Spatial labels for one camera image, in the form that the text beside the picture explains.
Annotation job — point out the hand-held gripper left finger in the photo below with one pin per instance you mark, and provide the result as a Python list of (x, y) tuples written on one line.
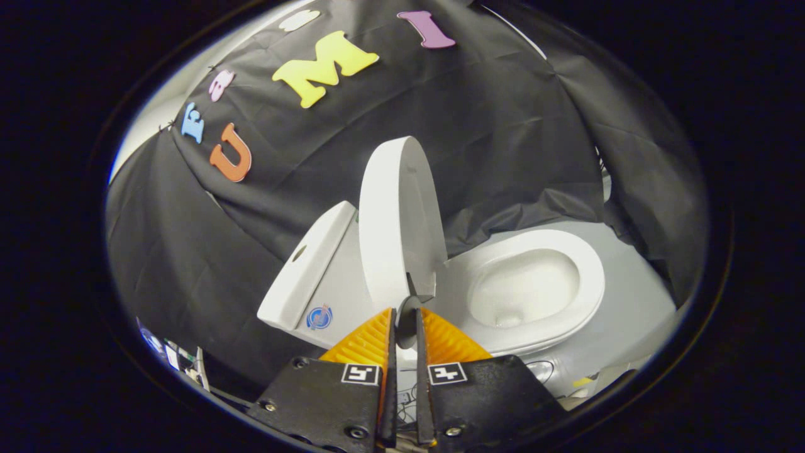
[(390, 402)]

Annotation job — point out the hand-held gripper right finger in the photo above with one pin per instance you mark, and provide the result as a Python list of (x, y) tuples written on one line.
[(424, 402)]

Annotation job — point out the white toilet lid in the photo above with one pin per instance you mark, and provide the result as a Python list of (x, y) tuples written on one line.
[(393, 233)]

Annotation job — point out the white toilet bowl with seat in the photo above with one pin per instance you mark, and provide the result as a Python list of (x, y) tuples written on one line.
[(569, 302)]

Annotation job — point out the computer monitor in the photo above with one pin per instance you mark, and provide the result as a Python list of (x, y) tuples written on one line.
[(151, 341)]

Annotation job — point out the black backdrop cloth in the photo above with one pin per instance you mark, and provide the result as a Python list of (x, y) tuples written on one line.
[(503, 138)]

